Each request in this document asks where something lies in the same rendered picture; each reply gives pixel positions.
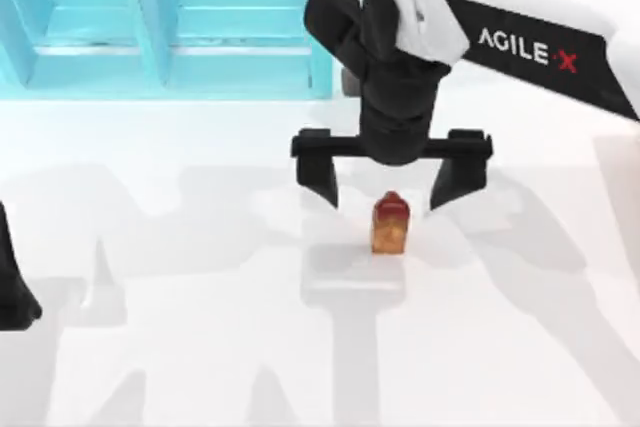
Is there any orange red-topped stamp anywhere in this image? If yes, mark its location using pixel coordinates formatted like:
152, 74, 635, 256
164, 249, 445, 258
370, 190, 411, 255

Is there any light blue rack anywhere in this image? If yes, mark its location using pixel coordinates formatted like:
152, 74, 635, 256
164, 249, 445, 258
0, 0, 335, 101

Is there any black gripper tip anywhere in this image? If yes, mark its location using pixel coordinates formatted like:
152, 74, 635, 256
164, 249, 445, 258
0, 201, 43, 333

